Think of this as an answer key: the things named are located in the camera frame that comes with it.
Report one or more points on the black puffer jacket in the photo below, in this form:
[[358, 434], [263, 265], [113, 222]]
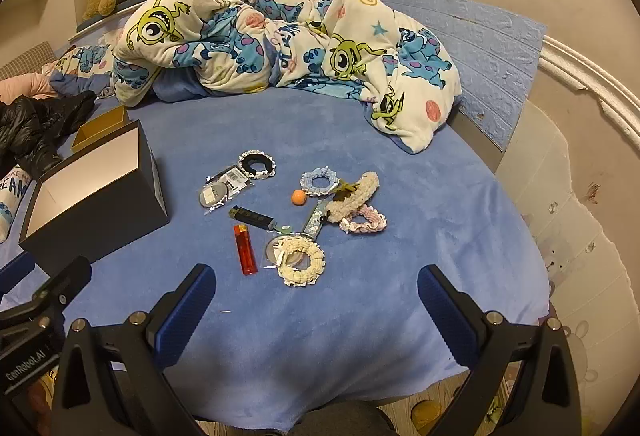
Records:
[[30, 126]]

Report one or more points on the cream lace scrunchie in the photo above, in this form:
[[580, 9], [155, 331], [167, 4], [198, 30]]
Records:
[[315, 266]]

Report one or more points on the pink cloth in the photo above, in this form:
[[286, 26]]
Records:
[[22, 86]]

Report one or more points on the gold cardboard box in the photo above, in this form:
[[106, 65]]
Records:
[[97, 128]]

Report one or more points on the pink and white scrunchie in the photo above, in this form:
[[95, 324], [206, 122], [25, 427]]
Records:
[[350, 225]]

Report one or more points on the black and gold lighter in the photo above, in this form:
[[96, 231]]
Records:
[[250, 217]]

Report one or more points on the blue floral lighter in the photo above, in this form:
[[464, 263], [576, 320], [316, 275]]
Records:
[[315, 218]]

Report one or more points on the fuzzy cream scrunchie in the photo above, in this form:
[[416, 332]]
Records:
[[367, 183]]

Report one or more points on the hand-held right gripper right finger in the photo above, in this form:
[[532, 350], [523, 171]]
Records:
[[445, 311]]

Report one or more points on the black and white scrunchie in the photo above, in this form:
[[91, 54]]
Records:
[[270, 168]]

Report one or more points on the light blue scrunchie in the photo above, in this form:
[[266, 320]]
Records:
[[306, 183]]

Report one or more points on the blue foam wall panel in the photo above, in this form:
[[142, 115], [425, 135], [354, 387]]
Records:
[[475, 46]]

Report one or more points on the dark grey cardboard box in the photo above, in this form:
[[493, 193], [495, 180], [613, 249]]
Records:
[[100, 211]]

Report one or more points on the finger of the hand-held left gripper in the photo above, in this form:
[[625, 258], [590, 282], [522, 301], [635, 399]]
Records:
[[65, 281]]

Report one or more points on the bagged round silver badge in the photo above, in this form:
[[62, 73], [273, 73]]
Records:
[[215, 196]]

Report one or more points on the small orange ball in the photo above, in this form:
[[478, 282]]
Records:
[[298, 197]]

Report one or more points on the printed cartoon bed sheet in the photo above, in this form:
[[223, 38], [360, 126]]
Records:
[[75, 63]]

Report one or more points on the printed cartoon blanket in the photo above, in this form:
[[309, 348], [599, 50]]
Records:
[[280, 26]]

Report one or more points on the printed cartoon pillow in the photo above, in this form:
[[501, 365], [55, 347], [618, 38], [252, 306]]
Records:
[[12, 198]]

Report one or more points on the grey checked pillow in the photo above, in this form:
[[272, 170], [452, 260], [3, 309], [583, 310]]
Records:
[[27, 61]]

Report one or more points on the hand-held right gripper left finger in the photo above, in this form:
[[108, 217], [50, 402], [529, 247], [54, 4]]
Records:
[[185, 311]]

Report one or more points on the red lighter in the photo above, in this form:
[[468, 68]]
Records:
[[246, 256]]

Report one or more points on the blue bed sheet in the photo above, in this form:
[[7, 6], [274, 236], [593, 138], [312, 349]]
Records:
[[410, 226]]

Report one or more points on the white bed frame moulding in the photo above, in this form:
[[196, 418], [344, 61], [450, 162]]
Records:
[[590, 71]]

